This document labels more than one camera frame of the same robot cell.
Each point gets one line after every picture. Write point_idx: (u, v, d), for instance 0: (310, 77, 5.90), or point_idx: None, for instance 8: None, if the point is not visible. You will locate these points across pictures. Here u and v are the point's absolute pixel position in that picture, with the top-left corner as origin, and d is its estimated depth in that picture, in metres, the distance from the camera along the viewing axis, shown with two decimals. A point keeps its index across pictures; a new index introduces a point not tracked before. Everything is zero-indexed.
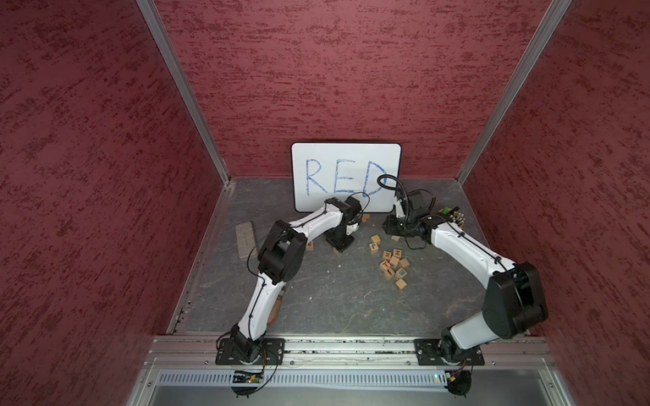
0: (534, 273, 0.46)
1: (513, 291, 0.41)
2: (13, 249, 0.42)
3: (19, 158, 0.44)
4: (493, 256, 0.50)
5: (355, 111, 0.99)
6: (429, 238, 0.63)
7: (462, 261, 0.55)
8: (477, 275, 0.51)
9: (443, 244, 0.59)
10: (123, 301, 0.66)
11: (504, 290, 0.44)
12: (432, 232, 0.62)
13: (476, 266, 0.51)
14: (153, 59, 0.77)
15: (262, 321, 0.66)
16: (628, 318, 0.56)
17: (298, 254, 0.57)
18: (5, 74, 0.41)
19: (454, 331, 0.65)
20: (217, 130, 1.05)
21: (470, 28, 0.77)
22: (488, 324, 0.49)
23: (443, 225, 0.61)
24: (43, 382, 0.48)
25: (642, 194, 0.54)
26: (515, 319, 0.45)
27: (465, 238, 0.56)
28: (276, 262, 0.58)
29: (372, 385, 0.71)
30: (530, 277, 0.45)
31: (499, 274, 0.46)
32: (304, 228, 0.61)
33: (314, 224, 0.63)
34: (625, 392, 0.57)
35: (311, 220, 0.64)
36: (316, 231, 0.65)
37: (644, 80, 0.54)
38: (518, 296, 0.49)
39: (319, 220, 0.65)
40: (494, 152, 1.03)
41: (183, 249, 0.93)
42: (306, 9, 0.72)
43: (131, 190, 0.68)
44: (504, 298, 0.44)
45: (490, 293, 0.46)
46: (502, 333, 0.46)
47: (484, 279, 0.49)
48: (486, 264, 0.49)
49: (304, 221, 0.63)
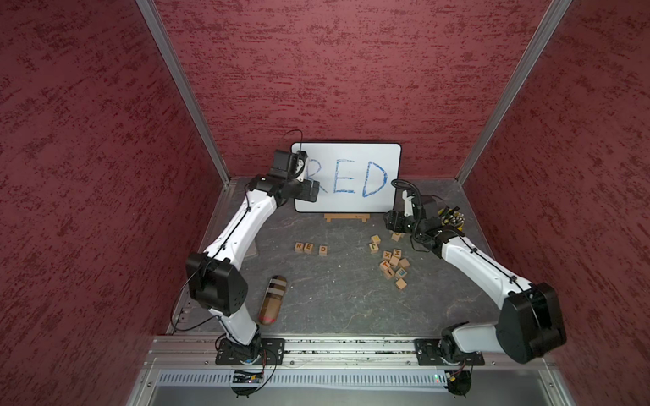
0: (551, 293, 0.44)
1: (529, 313, 0.42)
2: (13, 249, 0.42)
3: (19, 158, 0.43)
4: (508, 276, 0.49)
5: (355, 111, 0.99)
6: (437, 250, 0.62)
7: (476, 280, 0.53)
8: (493, 295, 0.49)
9: (455, 261, 0.57)
10: (123, 301, 0.66)
11: (519, 312, 0.42)
12: (443, 245, 0.60)
13: (489, 284, 0.49)
14: (153, 59, 0.77)
15: (249, 328, 0.64)
16: (628, 318, 0.56)
17: (228, 284, 0.45)
18: (5, 74, 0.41)
19: (456, 333, 0.65)
20: (217, 130, 1.05)
21: (469, 28, 0.77)
22: (502, 346, 0.47)
23: (455, 238, 0.60)
24: (42, 383, 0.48)
25: (642, 194, 0.54)
26: (531, 342, 0.42)
27: (478, 255, 0.54)
28: (216, 304, 0.44)
29: (372, 386, 0.71)
30: (547, 299, 0.43)
31: (515, 295, 0.45)
32: (228, 249, 0.47)
33: (238, 235, 0.49)
34: (625, 392, 0.57)
35: (234, 230, 0.49)
36: (246, 237, 0.52)
37: (643, 80, 0.54)
38: (536, 320, 0.47)
39: (243, 225, 0.50)
40: (493, 151, 1.05)
41: (183, 249, 0.93)
42: (305, 9, 0.72)
43: (131, 190, 0.68)
44: (520, 320, 0.42)
45: (504, 315, 0.44)
46: (517, 357, 0.44)
47: (498, 299, 0.47)
48: (500, 284, 0.47)
49: (224, 238, 0.48)
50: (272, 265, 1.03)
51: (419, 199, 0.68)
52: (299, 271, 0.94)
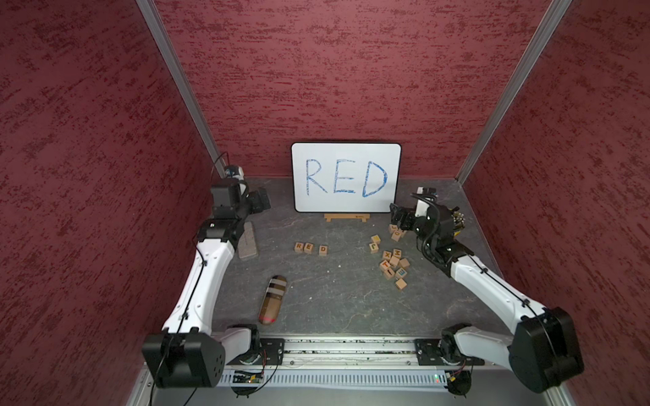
0: (566, 320, 0.43)
1: (543, 340, 0.41)
2: (13, 249, 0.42)
3: (19, 158, 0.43)
4: (520, 299, 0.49)
5: (355, 111, 0.99)
6: (447, 268, 0.60)
7: (487, 300, 0.51)
8: (504, 317, 0.47)
9: (465, 281, 0.56)
10: (123, 301, 0.66)
11: (533, 339, 0.41)
12: (453, 265, 0.59)
13: (502, 306, 0.48)
14: (153, 59, 0.77)
15: (244, 336, 0.63)
16: (628, 318, 0.56)
17: (201, 359, 0.38)
18: (6, 74, 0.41)
19: (458, 337, 0.64)
20: (217, 130, 1.05)
21: (470, 28, 0.77)
22: (518, 374, 0.45)
23: (465, 258, 0.60)
24: (42, 383, 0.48)
25: (642, 194, 0.54)
26: (547, 370, 0.41)
27: (488, 276, 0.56)
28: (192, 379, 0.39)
29: (372, 385, 0.71)
30: (561, 324, 0.42)
31: (529, 321, 0.44)
32: (193, 315, 0.42)
33: (199, 297, 0.44)
34: (625, 392, 0.57)
35: (194, 291, 0.45)
36: (209, 293, 0.46)
37: (643, 80, 0.54)
38: (551, 346, 0.45)
39: (202, 282, 0.46)
40: (493, 152, 1.05)
41: (183, 249, 0.93)
42: (305, 9, 0.72)
43: (131, 190, 0.68)
44: (536, 348, 0.41)
45: (518, 341, 0.43)
46: (533, 384, 0.42)
47: (511, 322, 0.46)
48: (513, 308, 0.47)
49: (185, 304, 0.43)
50: (272, 265, 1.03)
51: (440, 219, 0.63)
52: (299, 271, 0.94)
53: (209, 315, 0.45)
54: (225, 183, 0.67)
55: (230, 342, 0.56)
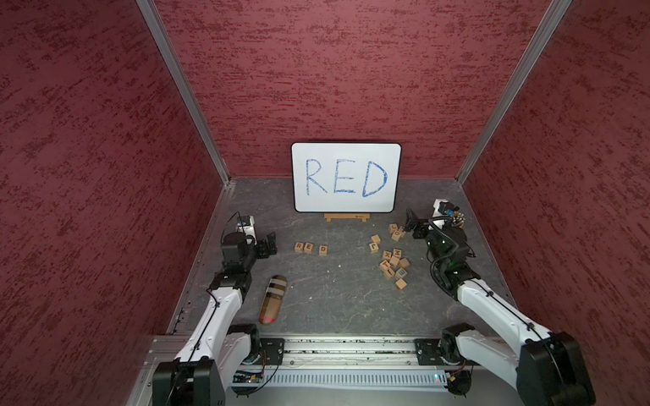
0: (573, 345, 0.42)
1: (548, 364, 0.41)
2: (13, 249, 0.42)
3: (19, 158, 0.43)
4: (525, 323, 0.47)
5: (355, 111, 0.99)
6: (454, 293, 0.62)
7: (493, 323, 0.51)
8: (509, 340, 0.47)
9: (472, 304, 0.57)
10: (123, 301, 0.66)
11: (537, 362, 0.41)
12: (459, 288, 0.60)
13: (506, 329, 0.48)
14: (153, 59, 0.77)
15: (243, 343, 0.63)
16: (628, 317, 0.56)
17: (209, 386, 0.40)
18: (5, 74, 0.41)
19: (459, 341, 0.64)
20: (217, 130, 1.05)
21: (470, 28, 0.77)
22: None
23: (470, 282, 0.60)
24: (42, 382, 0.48)
25: (642, 194, 0.54)
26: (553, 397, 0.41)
27: (493, 299, 0.54)
28: None
29: (371, 385, 0.71)
30: (567, 349, 0.42)
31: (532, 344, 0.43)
32: (204, 346, 0.45)
33: (212, 331, 0.49)
34: (625, 392, 0.57)
35: (206, 327, 0.49)
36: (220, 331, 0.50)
37: (643, 80, 0.54)
38: (558, 373, 0.44)
39: (216, 320, 0.51)
40: (494, 152, 1.03)
41: (183, 249, 0.93)
42: (305, 9, 0.72)
43: (131, 190, 0.68)
44: (541, 372, 0.41)
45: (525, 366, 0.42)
46: None
47: (515, 345, 0.46)
48: (518, 331, 0.46)
49: (197, 337, 0.47)
50: (272, 265, 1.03)
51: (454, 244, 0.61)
52: (299, 271, 0.94)
53: (218, 348, 0.48)
54: (234, 239, 0.67)
55: (230, 359, 0.55)
